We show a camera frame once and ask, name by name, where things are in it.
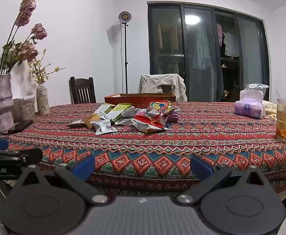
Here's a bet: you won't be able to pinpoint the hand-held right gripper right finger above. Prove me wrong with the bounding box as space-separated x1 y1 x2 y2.
177 155 266 206

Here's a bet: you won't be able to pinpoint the dark wooden chair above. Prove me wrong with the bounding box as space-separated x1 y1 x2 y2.
69 77 97 104

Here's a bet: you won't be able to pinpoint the floor lamp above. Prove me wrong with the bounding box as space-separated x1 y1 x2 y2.
118 11 133 94

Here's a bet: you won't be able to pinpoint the yellow flower sprigs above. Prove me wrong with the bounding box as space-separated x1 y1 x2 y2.
28 49 67 83

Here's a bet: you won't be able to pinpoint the white black chips packet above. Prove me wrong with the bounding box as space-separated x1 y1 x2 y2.
82 114 102 129

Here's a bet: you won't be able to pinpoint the black smartphone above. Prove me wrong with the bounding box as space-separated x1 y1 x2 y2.
7 120 33 134

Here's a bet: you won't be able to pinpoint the purple tissue pack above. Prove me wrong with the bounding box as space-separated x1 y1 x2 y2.
234 83 270 119

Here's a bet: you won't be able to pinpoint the green white snack packet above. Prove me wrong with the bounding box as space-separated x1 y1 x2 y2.
95 104 116 118
107 104 132 123

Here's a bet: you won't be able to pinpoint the sliding glass door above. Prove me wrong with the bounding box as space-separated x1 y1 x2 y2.
147 1 271 103

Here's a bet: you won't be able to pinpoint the brown snack packet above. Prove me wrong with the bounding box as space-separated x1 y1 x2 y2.
68 119 87 128

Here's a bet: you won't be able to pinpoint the patterned red tablecloth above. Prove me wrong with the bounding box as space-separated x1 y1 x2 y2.
0 101 286 199

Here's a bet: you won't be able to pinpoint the pink snack packet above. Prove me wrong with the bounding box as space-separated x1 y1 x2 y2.
166 111 181 123

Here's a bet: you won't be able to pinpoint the beige jacket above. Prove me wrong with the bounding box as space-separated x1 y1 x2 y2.
138 74 188 102

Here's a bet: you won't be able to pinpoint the orange cardboard box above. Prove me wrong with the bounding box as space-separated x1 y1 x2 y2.
104 93 176 108

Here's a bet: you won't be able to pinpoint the small floral ceramic vase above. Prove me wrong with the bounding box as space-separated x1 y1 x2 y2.
36 82 50 116

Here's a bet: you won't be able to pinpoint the white silver snack packet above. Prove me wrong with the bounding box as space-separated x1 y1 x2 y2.
90 120 118 136

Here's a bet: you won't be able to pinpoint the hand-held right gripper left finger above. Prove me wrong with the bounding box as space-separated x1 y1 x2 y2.
17 156 109 206

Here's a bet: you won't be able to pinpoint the pile of assorted snack packets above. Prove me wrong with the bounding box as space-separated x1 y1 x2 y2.
115 100 181 134

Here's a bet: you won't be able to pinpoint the wooden chair under jacket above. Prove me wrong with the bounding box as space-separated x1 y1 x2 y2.
161 85 176 94

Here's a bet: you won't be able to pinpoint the glass jar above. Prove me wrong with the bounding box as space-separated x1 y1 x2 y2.
19 97 37 121

